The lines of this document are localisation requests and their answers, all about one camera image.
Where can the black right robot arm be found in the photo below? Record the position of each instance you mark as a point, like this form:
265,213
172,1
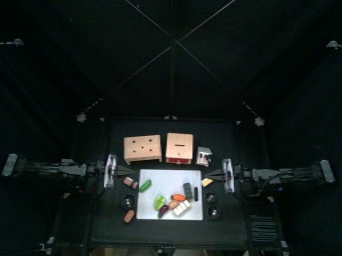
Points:
284,174

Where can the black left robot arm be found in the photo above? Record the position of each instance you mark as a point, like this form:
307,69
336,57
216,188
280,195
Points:
53,169

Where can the green toy pea pod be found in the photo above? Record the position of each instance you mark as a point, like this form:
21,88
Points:
144,185

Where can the yellow toy cheese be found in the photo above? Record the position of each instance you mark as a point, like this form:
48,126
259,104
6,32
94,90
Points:
207,182

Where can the pink toy block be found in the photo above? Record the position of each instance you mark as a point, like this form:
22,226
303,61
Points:
128,181

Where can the small red toy piece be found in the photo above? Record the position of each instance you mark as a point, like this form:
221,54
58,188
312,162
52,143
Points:
134,185

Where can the small grey white box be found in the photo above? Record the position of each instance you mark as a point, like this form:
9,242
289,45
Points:
203,156

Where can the wooden box with round holes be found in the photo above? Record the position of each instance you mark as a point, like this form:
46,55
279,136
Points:
141,148

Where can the black rectangular block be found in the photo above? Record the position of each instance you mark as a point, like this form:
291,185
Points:
187,191

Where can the black bowl with white piece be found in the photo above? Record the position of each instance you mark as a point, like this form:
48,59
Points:
128,201

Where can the orange toy carrot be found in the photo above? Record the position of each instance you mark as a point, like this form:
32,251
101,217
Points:
179,197

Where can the white cutting board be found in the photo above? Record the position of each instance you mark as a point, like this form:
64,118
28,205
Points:
168,181

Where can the large black bowl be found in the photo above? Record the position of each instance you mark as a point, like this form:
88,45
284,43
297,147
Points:
213,212

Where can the wooden box with red drawer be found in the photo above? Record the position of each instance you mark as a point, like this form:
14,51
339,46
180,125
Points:
179,147

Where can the white striped toy slab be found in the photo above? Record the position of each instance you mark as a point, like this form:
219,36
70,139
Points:
181,208

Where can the light green toy pepper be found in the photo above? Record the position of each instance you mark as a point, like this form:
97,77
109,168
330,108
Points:
159,202

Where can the peach toy egg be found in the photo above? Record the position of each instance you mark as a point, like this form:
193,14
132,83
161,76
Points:
172,204

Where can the orange toy sausage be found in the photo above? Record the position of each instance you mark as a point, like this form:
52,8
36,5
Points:
128,216

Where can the purple toy eggplant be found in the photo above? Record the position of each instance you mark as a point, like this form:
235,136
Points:
163,211

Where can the white text label sticker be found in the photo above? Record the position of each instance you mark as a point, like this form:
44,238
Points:
261,230

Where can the grey frame clamp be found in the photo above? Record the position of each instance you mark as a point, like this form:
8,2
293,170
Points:
259,121
17,42
332,44
80,117

